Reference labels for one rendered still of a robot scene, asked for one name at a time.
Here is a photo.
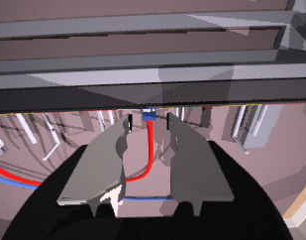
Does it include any grey port rack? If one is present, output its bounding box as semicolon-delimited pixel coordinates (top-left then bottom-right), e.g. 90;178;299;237
0;0;306;161

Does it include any red patch cord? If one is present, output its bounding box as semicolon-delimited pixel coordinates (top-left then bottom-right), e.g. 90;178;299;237
0;120;153;185

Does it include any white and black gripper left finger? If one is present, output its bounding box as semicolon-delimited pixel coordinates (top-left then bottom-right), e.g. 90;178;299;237
1;114;133;240

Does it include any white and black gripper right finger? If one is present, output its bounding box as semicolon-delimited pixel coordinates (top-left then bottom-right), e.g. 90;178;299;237
166;112;293;240

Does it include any blue network cable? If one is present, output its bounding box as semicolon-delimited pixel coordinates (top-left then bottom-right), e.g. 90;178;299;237
0;177;174;200

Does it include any white and blue network plug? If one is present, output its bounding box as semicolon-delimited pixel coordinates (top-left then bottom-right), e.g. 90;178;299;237
143;109;155;121

